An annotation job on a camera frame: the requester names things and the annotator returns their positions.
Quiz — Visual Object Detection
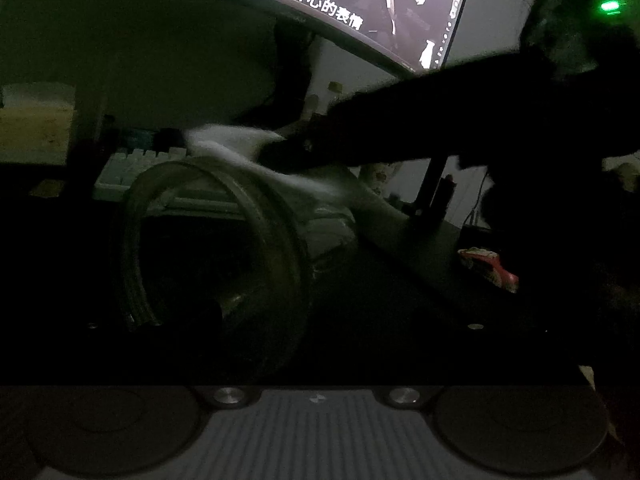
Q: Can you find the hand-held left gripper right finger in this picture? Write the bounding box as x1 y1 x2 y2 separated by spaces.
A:
382 305 586 407

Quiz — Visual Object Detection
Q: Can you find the white computer keyboard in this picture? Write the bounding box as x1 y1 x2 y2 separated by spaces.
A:
94 147 261 218

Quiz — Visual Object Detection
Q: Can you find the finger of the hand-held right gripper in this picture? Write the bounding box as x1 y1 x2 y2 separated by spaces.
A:
261 96 362 170

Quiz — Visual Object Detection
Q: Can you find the black desk stand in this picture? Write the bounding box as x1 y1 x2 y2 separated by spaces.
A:
411 156 459 219

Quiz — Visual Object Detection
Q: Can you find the black monitor stand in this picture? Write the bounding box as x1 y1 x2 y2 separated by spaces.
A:
247 19 322 130

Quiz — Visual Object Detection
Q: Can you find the small dark object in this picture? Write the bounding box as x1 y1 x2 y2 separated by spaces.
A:
155 129 187 152

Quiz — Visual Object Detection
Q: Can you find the red and white packet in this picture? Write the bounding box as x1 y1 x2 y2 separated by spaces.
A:
459 247 521 294

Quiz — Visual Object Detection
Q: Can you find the clear glass jar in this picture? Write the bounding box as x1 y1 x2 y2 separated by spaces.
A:
114 156 362 383

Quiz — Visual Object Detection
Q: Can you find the yellow paper note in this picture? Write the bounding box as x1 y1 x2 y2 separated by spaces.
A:
29 179 67 197

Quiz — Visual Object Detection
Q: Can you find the white bottle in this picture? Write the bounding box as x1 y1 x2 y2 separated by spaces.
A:
325 81 347 111

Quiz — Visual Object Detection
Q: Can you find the beige cardboard box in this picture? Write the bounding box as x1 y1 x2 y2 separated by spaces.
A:
0 82 77 166

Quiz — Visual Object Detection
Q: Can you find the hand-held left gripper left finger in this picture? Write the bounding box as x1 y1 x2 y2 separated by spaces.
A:
50 300 261 407

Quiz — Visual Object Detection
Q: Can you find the small blue container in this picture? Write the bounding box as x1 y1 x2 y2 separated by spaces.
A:
121 129 154 149

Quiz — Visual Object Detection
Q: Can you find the white paper tissue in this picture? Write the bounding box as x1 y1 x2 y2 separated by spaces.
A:
184 124 348 199

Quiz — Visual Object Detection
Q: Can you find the black cable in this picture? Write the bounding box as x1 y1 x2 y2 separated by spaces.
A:
464 169 490 227

